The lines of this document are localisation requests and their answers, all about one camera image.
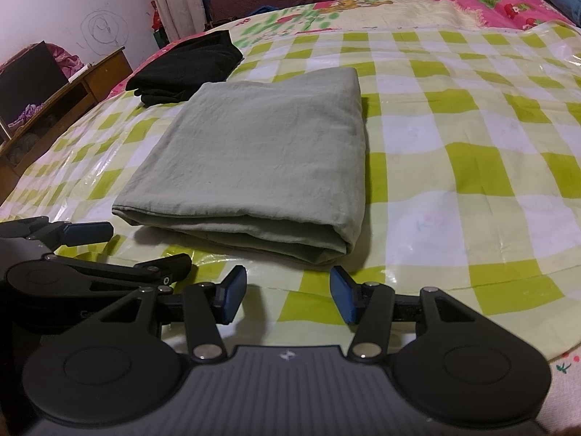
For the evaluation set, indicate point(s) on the black folded pants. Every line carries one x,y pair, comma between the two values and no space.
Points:
186,68

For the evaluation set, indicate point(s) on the red hanging cloth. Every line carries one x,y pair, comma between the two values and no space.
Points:
158,20

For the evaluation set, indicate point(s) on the black box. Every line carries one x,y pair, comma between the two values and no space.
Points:
31,81

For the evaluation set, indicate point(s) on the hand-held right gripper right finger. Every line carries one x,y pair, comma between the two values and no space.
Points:
342,295

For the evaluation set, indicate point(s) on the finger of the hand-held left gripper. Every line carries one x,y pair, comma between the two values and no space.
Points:
172,268
88,232

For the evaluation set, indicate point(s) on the beige curtain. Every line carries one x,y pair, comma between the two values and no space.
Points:
174,0

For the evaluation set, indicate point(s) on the wooden desk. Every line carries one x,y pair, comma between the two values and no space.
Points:
104,77

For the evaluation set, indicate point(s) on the pink cloth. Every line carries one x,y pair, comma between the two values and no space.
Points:
66,57

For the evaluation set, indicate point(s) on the green checked plastic sheet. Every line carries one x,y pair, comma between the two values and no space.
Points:
454,168

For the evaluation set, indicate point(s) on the small blue cloth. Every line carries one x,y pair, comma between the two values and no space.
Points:
267,9

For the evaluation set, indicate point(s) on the purple cloth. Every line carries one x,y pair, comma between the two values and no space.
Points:
27,116

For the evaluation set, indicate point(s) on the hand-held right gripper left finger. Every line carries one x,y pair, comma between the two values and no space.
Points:
231,295

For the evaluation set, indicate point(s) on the grey-green pants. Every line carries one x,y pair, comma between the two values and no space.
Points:
254,154

